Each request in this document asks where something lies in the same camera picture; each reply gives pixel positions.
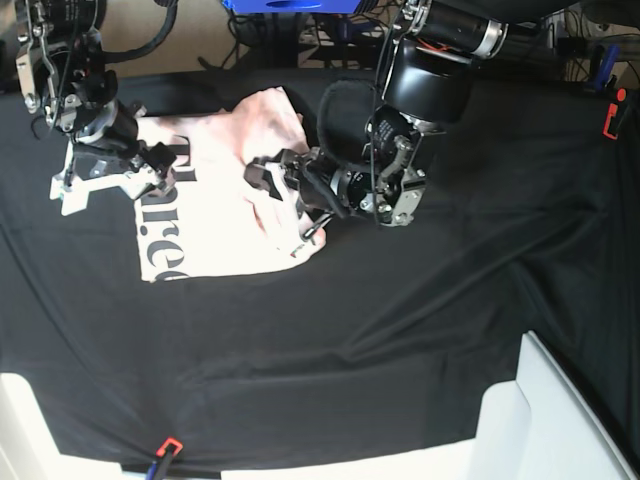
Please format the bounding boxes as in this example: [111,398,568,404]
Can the pink T-shirt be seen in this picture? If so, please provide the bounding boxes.
[134,87,326,283]

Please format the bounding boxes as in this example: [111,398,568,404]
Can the red and black clamp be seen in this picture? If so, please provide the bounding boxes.
[602,88,627,140]

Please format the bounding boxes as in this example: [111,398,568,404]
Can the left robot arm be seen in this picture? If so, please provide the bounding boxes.
[244,1,548,243]

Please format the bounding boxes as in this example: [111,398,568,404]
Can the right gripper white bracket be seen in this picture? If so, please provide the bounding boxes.
[49,142,177,216]

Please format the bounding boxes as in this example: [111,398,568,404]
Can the blue handled tool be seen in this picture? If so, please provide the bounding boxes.
[590,44,620,91]

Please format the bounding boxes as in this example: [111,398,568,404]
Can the blue pen with red tip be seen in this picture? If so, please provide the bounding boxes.
[145,452,174,480]

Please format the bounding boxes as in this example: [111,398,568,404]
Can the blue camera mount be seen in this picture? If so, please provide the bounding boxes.
[223,0,360,14]

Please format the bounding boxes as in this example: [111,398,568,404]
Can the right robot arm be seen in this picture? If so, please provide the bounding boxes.
[14,1,178,216]

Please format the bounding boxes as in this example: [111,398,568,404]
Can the black table cloth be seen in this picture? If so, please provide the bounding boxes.
[1,81,639,474]

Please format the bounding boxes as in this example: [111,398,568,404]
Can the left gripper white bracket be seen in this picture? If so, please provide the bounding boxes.
[244,147,335,250]

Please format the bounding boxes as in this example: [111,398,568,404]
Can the red and black clip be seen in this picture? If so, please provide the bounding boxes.
[156,437,184,458]

